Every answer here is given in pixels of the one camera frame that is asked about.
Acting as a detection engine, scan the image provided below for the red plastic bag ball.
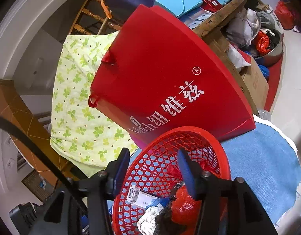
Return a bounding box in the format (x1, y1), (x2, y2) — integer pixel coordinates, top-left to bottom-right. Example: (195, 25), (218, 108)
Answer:
(171, 185), (201, 227)

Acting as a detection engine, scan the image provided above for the white paper trash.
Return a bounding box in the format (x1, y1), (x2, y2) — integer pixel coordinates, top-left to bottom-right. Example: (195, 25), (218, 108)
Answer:
(137, 204), (164, 235)

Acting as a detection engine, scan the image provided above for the black plastic bag trash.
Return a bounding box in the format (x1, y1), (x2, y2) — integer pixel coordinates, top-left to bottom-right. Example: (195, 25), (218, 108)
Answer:
(153, 181), (186, 235)

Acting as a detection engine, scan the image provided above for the blue blanket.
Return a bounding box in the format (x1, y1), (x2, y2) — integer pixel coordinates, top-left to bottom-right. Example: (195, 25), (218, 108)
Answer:
(221, 116), (301, 224)

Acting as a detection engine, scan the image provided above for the green clover quilt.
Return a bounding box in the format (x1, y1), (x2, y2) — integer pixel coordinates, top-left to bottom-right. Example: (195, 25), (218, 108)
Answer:
(50, 32), (137, 177)

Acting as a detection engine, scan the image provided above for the red plastic mesh basket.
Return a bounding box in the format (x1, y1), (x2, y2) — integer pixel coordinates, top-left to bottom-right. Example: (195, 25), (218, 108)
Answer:
(112, 126), (231, 234)

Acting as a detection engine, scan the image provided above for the magenta pillow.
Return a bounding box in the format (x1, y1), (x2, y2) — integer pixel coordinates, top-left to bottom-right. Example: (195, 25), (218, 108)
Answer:
(130, 135), (148, 150)

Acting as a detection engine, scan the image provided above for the wooden cabinet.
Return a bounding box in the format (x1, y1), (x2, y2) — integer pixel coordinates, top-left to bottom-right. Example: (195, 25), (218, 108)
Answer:
(0, 79), (80, 180)

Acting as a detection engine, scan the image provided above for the cardboard box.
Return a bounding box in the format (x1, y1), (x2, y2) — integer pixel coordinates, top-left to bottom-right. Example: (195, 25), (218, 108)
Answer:
(240, 56), (269, 110)

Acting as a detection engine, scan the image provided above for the red Nilrich paper bag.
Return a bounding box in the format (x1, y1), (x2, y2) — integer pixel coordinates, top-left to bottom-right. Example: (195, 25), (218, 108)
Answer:
(88, 5), (255, 144)

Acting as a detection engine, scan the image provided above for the metal bowl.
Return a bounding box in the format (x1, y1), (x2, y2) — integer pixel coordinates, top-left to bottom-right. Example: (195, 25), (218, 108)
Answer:
(252, 28), (283, 67)

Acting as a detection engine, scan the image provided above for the wooden stair railing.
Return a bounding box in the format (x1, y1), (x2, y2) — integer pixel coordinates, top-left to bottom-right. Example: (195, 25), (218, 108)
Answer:
(69, 0), (123, 36)

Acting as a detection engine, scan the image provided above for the light blue box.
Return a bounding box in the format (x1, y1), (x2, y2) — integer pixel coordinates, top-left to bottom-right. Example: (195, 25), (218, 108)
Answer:
(154, 0), (203, 18)

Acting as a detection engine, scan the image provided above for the black cable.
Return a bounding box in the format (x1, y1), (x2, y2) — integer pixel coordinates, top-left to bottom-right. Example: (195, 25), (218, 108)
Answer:
(0, 114), (89, 216)

